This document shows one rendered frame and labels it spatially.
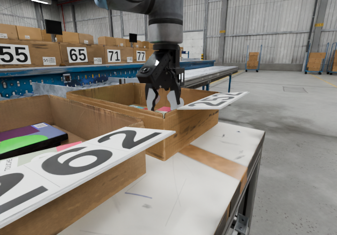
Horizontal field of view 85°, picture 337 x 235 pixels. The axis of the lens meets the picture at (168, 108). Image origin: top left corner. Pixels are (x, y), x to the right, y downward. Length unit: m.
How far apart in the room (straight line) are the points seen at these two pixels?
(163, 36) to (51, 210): 0.40
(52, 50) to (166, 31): 1.13
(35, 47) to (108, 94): 0.84
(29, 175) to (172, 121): 0.25
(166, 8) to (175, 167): 0.36
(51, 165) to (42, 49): 1.32
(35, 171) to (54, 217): 0.09
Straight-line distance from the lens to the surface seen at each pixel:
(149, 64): 0.47
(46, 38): 6.69
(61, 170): 0.18
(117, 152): 0.19
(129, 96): 0.78
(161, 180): 0.34
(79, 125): 0.50
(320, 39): 16.05
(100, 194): 0.30
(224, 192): 0.33
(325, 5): 16.03
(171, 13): 0.50
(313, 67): 13.55
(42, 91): 1.28
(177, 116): 0.38
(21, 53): 1.44
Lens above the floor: 0.95
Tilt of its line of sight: 16 degrees down
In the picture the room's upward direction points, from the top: straight up
